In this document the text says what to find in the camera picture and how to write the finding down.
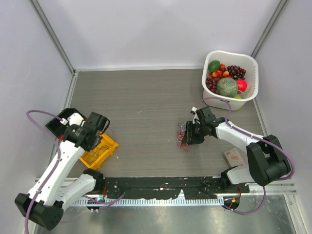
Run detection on white plastic basket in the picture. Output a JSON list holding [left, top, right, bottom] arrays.
[[202, 50, 259, 111]]

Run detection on black thin cable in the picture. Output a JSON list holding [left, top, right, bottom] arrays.
[[96, 145, 110, 156]]

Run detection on dark grape cluster left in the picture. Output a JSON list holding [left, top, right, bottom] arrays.
[[205, 78, 219, 94]]

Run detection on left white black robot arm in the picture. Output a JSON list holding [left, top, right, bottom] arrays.
[[15, 108, 110, 234]]

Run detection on yellow plastic bin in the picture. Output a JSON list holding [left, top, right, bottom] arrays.
[[79, 133, 119, 170]]

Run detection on white slotted cable duct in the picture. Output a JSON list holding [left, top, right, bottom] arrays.
[[72, 196, 224, 207]]

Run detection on black plastic bin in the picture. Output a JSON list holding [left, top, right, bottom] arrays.
[[45, 108, 85, 139]]

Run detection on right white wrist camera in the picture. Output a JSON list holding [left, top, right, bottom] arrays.
[[191, 106, 200, 124]]

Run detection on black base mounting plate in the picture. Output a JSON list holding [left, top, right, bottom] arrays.
[[75, 175, 251, 200]]

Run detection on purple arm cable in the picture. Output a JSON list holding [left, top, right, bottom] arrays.
[[195, 97, 295, 215], [24, 110, 69, 234]]

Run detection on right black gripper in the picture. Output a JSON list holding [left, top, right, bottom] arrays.
[[182, 120, 207, 145]]

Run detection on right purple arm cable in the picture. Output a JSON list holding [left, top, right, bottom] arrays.
[[195, 97, 295, 215]]

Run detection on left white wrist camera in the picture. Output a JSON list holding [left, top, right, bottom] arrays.
[[59, 112, 87, 127]]

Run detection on green lime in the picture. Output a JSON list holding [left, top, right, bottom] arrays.
[[208, 60, 221, 73]]

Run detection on dark purple thin cable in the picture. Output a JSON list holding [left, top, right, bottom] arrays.
[[85, 126, 115, 164]]

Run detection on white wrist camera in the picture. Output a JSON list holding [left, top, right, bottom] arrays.
[[191, 106, 200, 124], [59, 112, 87, 127]]

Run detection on stained grey sponge block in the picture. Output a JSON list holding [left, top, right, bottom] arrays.
[[222, 148, 246, 168]]

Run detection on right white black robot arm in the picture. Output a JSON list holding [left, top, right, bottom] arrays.
[[181, 106, 292, 193]]

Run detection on red pink apple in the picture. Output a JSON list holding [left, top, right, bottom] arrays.
[[236, 79, 247, 92]]

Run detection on green netted melon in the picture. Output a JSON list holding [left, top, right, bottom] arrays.
[[217, 78, 238, 98]]

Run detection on dark red grape bunch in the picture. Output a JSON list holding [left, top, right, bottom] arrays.
[[227, 65, 246, 80]]

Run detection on coloured cable bundle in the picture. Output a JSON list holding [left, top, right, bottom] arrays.
[[175, 122, 190, 152]]

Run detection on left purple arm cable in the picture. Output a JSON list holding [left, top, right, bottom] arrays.
[[24, 110, 69, 234]]

